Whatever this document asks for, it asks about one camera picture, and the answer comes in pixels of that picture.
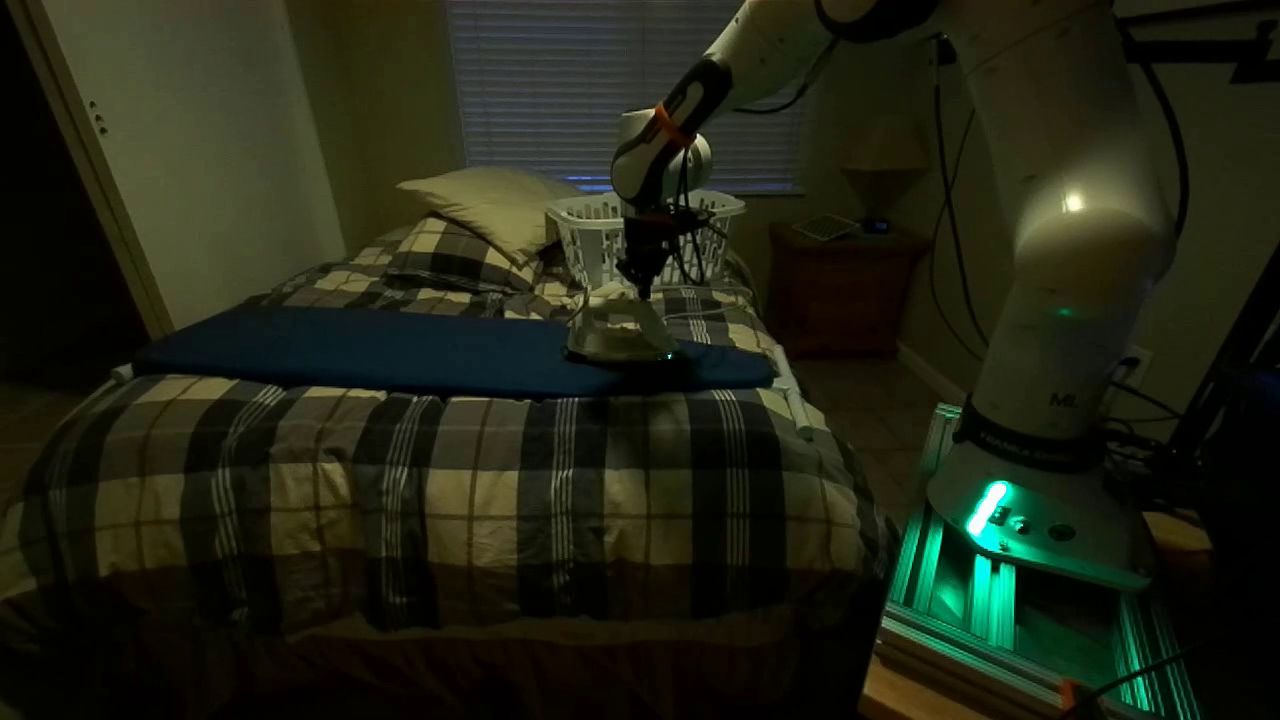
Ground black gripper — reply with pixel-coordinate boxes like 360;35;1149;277
622;206;682;295

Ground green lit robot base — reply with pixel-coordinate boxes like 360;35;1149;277
876;475;1207;720

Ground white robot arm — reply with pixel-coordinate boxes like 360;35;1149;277
614;0;1171;463

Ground white clothes iron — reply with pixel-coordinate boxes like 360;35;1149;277
568;298;671;365

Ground cream pillow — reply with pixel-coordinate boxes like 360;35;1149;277
402;168;573;264

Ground window blinds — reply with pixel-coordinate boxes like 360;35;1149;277
448;0;829;197

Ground wooden nightstand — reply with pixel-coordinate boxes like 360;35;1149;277
770;223;928;355

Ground blue ironing board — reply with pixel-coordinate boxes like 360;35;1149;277
133;309;778;400

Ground white closet door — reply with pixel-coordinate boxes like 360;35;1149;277
3;0;344;336

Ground plaid bed comforter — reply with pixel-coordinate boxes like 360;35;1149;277
0;220;891;646

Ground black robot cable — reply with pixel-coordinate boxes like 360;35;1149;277
925;35;993;365

